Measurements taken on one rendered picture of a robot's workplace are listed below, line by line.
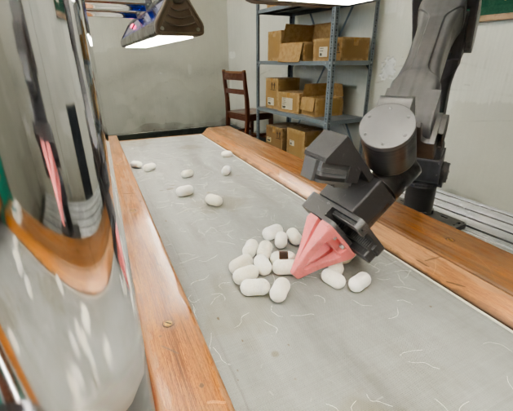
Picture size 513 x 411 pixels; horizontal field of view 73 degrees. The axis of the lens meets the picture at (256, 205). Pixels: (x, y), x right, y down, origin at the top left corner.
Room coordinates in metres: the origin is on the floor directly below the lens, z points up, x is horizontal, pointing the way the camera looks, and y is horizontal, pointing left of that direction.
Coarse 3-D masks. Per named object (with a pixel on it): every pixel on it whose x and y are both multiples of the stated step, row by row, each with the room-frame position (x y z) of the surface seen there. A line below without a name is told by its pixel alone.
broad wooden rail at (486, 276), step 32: (224, 128) 1.31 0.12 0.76; (256, 160) 0.90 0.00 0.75; (288, 160) 0.86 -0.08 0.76; (384, 224) 0.49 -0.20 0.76; (416, 224) 0.48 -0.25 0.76; (416, 256) 0.41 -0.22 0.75; (448, 256) 0.39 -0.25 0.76; (480, 256) 0.39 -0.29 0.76; (512, 256) 0.39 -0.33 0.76; (448, 288) 0.35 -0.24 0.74; (480, 288) 0.33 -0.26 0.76; (512, 288) 0.32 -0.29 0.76; (512, 320) 0.29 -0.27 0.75
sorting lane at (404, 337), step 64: (192, 192) 0.69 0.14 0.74; (256, 192) 0.69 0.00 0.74; (192, 256) 0.43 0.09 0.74; (384, 256) 0.43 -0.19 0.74; (256, 320) 0.30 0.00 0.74; (320, 320) 0.30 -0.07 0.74; (384, 320) 0.30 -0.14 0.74; (448, 320) 0.30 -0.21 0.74; (256, 384) 0.22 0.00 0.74; (320, 384) 0.22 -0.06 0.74; (384, 384) 0.22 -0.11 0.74; (448, 384) 0.22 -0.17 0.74; (512, 384) 0.22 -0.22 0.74
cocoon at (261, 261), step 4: (256, 256) 0.40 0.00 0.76; (260, 256) 0.40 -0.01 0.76; (264, 256) 0.40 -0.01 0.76; (256, 260) 0.39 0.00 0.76; (260, 260) 0.39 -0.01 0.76; (264, 260) 0.39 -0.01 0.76; (268, 260) 0.39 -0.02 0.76; (256, 264) 0.39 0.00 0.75; (260, 264) 0.38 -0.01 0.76; (264, 264) 0.38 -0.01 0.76; (268, 264) 0.38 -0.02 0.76; (260, 268) 0.38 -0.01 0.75; (264, 268) 0.38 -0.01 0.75; (268, 268) 0.38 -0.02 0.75; (260, 272) 0.38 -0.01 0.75; (264, 272) 0.38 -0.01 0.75; (268, 272) 0.38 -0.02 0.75
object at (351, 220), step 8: (312, 192) 0.43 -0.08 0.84; (328, 200) 0.40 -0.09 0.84; (336, 208) 0.38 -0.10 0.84; (384, 208) 0.39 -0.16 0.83; (336, 216) 0.38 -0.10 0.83; (344, 216) 0.37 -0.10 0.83; (352, 216) 0.35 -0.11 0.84; (376, 216) 0.38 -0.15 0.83; (344, 224) 0.39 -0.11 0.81; (352, 224) 0.35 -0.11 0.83; (360, 224) 0.34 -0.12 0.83; (368, 224) 0.38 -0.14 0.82; (344, 232) 0.39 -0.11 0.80; (360, 232) 0.34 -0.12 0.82; (368, 232) 0.35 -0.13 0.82; (376, 240) 0.35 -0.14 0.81; (376, 248) 0.35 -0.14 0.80; (384, 248) 0.36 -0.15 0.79
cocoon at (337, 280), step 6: (324, 270) 0.37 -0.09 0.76; (330, 270) 0.37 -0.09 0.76; (324, 276) 0.36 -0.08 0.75; (330, 276) 0.36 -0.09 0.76; (336, 276) 0.35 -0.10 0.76; (342, 276) 0.35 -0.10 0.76; (330, 282) 0.35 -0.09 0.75; (336, 282) 0.35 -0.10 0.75; (342, 282) 0.35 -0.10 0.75; (336, 288) 0.35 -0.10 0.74
